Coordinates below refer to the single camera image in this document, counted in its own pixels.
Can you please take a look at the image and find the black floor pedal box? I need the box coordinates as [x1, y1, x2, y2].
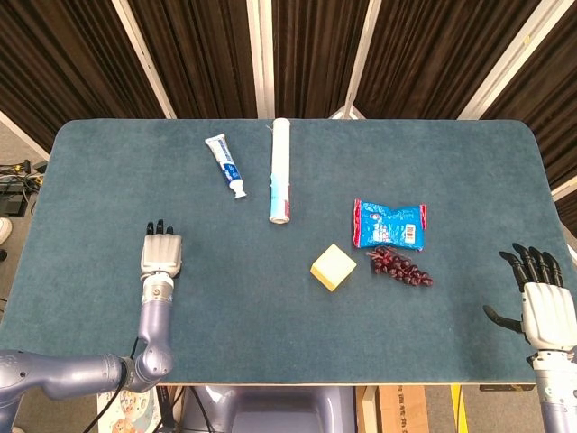
[0, 180, 33, 218]

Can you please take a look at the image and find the blue snack bag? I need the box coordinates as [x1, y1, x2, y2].
[352, 198, 428, 253]

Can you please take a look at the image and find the cartoon printed paper sheet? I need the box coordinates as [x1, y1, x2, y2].
[96, 390, 159, 433]

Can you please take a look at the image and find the brown cardboard box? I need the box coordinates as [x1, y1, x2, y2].
[376, 385, 429, 433]

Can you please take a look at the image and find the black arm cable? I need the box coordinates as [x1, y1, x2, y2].
[87, 336, 141, 433]

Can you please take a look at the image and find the blue felt table cover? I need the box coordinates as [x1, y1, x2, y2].
[0, 117, 567, 387]

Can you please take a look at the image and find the yellow cube block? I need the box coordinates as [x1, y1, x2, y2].
[309, 244, 358, 293]

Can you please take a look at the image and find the black floor cable bundle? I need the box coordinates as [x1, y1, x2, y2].
[0, 160, 49, 190]

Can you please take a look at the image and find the white plastic wrap roll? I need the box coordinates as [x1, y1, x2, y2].
[269, 117, 292, 226]

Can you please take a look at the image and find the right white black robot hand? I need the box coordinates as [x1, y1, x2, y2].
[482, 243, 577, 351]

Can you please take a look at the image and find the white partition frame post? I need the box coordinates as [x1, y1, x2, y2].
[457, 0, 558, 121]
[110, 0, 178, 120]
[245, 0, 276, 120]
[0, 109, 50, 162]
[331, 0, 385, 121]
[550, 178, 577, 202]

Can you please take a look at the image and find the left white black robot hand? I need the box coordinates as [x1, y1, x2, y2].
[139, 219, 185, 281]

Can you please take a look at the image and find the dark red grape bunch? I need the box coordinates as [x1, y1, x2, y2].
[370, 245, 435, 289]

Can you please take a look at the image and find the blue white toothpaste tube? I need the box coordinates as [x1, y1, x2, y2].
[204, 134, 248, 200]

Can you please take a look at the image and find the brown pleated curtain panel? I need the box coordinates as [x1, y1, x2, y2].
[481, 0, 577, 190]
[272, 0, 371, 120]
[0, 0, 166, 154]
[128, 0, 259, 120]
[355, 0, 542, 120]

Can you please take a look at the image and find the lavender robot torso base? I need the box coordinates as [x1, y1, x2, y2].
[193, 385, 357, 433]

